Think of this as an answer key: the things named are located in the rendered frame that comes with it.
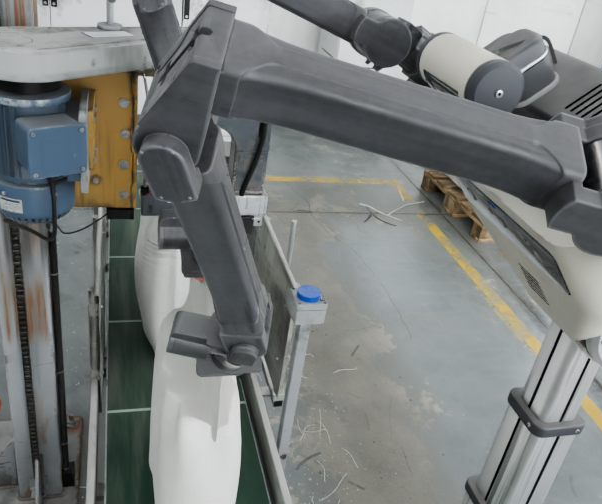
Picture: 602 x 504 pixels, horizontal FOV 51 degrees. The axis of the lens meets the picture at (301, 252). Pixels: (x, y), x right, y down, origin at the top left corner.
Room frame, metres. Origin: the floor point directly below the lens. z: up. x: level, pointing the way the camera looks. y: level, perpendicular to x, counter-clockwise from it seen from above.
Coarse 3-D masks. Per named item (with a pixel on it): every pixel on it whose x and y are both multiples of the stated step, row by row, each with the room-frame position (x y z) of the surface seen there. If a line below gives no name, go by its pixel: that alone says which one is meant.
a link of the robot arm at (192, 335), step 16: (176, 320) 0.70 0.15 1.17; (192, 320) 0.70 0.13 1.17; (208, 320) 0.71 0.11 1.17; (176, 336) 0.69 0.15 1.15; (192, 336) 0.69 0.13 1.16; (208, 336) 0.69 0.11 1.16; (176, 352) 0.69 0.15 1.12; (192, 352) 0.69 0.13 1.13; (208, 352) 0.69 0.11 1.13; (240, 352) 0.65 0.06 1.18; (256, 352) 0.66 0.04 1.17
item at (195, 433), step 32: (192, 288) 1.25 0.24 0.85; (160, 352) 1.09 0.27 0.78; (160, 384) 1.01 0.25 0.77; (192, 384) 0.97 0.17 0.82; (224, 384) 0.98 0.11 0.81; (160, 416) 0.93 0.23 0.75; (192, 416) 0.88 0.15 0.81; (224, 416) 0.89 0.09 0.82; (160, 448) 0.92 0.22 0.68; (192, 448) 0.87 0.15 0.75; (224, 448) 0.89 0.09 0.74; (160, 480) 0.90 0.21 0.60; (192, 480) 0.86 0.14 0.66; (224, 480) 0.89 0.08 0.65
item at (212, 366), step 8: (200, 360) 0.76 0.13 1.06; (208, 360) 0.76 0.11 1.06; (216, 360) 0.74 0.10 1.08; (256, 360) 0.79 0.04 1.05; (200, 368) 0.75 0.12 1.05; (208, 368) 0.76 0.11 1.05; (216, 368) 0.76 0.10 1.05; (224, 368) 0.74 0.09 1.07; (240, 368) 0.77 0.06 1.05; (248, 368) 0.77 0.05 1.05; (256, 368) 0.78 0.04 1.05
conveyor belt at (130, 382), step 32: (128, 224) 2.36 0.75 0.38; (128, 256) 2.10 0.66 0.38; (128, 288) 1.89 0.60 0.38; (128, 320) 1.70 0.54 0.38; (128, 352) 1.54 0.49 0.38; (128, 384) 1.40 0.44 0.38; (128, 416) 1.28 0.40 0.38; (128, 448) 1.17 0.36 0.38; (128, 480) 1.07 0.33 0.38; (256, 480) 1.13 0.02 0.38
